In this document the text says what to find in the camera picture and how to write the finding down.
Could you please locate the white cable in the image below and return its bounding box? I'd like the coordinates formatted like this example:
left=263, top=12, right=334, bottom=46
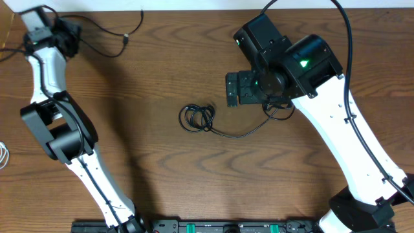
left=0, top=141, right=10, bottom=170

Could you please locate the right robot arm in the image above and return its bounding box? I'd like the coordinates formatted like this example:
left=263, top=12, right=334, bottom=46
left=226, top=14, right=413, bottom=232

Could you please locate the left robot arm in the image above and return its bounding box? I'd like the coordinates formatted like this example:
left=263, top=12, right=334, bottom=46
left=20, top=5, right=153, bottom=232

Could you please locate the wooden side panel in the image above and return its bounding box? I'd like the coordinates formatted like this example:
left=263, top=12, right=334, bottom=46
left=0, top=0, right=15, bottom=49

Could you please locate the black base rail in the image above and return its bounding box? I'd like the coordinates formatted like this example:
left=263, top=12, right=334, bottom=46
left=71, top=219, right=397, bottom=233

